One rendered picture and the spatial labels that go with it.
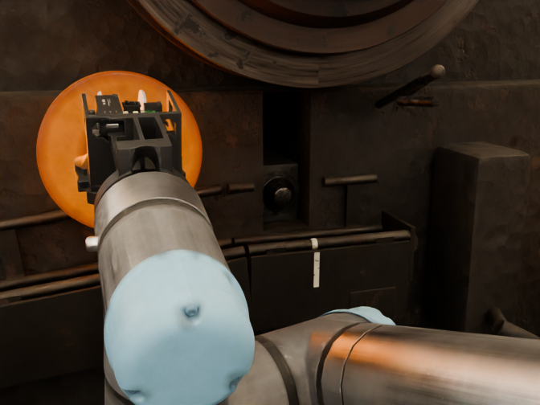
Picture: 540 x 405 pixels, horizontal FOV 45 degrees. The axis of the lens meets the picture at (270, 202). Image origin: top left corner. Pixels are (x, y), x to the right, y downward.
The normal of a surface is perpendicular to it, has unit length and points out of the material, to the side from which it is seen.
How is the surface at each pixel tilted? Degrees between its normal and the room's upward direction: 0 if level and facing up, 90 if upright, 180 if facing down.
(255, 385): 47
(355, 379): 68
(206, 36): 90
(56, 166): 88
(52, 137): 88
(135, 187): 23
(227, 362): 105
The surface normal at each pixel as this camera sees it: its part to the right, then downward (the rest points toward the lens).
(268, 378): 0.39, -0.48
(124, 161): 0.29, 0.48
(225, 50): 0.30, 0.24
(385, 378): -0.85, -0.27
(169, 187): 0.36, -0.86
